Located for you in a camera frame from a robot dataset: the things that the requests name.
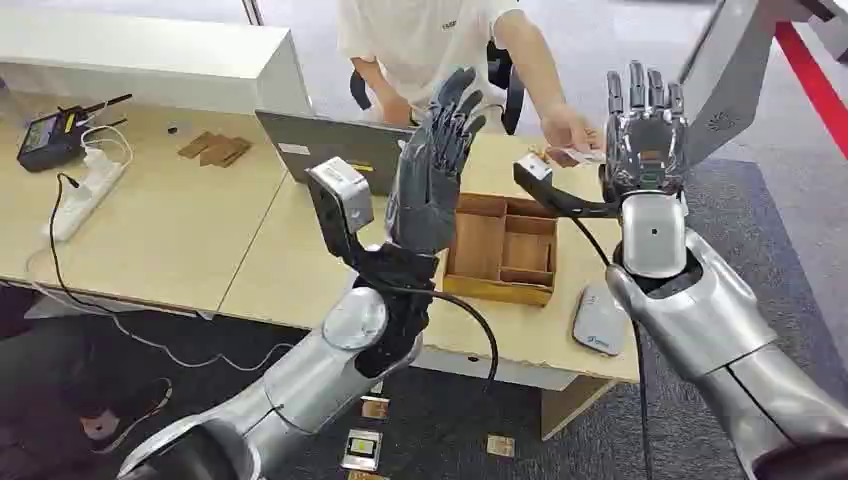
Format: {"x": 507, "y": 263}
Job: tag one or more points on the small brown card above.
{"x": 501, "y": 446}
{"x": 366, "y": 476}
{"x": 375, "y": 408}

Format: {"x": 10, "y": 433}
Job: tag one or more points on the card with white frame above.
{"x": 362, "y": 450}

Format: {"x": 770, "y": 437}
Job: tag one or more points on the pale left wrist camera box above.
{"x": 344, "y": 192}

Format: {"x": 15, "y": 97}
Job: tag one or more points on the person's left hand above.
{"x": 563, "y": 131}

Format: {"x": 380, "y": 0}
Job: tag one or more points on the white rounded flat device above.
{"x": 599, "y": 321}

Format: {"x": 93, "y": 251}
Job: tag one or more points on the person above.
{"x": 417, "y": 40}

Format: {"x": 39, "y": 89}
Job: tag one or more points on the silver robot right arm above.
{"x": 709, "y": 318}

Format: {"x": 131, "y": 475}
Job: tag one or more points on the white power strip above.
{"x": 83, "y": 195}

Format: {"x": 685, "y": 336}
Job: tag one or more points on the black office chair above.
{"x": 510, "y": 93}

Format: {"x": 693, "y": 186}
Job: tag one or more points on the brown cardboard pieces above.
{"x": 215, "y": 149}

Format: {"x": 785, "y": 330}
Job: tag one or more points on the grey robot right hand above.
{"x": 646, "y": 146}

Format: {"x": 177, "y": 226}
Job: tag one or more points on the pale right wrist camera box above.
{"x": 534, "y": 167}

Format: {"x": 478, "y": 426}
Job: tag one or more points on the white cabinet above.
{"x": 146, "y": 60}

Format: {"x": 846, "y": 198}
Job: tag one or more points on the grey laptop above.
{"x": 324, "y": 149}

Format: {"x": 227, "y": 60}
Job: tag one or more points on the wooden compartment box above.
{"x": 503, "y": 252}

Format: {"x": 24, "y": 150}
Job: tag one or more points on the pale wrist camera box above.
{"x": 344, "y": 192}
{"x": 534, "y": 167}

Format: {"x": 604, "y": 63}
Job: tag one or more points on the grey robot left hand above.
{"x": 427, "y": 192}

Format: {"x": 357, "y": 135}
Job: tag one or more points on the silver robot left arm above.
{"x": 311, "y": 384}

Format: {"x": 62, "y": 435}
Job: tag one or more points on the black device with antennas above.
{"x": 50, "y": 136}

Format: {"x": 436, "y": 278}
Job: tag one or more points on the grey slanted panel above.
{"x": 725, "y": 86}

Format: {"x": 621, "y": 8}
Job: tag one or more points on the wooden desk side panel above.
{"x": 573, "y": 407}

